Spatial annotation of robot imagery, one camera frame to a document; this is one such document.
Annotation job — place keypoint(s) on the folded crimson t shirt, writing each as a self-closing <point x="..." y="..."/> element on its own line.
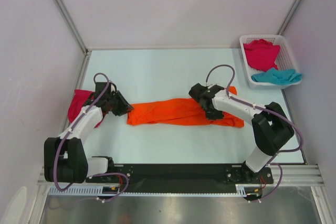
<point x="80" y="99"/>

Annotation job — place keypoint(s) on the teal t shirt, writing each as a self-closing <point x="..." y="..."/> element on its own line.
<point x="278" y="77"/>

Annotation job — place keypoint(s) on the orange t shirt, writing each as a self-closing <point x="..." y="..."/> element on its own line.
<point x="178" y="111"/>

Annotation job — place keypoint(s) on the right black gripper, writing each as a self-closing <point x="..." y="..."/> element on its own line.
<point x="218" y="115"/>

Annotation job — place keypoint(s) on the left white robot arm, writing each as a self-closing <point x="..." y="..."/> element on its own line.
<point x="65" y="159"/>

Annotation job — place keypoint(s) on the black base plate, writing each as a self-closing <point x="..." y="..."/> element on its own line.
<point x="190" y="178"/>

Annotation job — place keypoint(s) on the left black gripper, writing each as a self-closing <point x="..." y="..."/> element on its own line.
<point x="125" y="107"/>

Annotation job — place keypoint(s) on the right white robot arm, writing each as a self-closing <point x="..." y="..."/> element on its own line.
<point x="271" y="128"/>

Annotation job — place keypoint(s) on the crimson t shirt in basket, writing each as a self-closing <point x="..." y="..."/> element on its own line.
<point x="261" y="54"/>

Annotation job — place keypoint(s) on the aluminium frame rail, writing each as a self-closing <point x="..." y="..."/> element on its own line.
<point x="109" y="185"/>

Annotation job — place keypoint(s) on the white plastic basket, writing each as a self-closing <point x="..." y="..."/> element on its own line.
<point x="285" y="59"/>

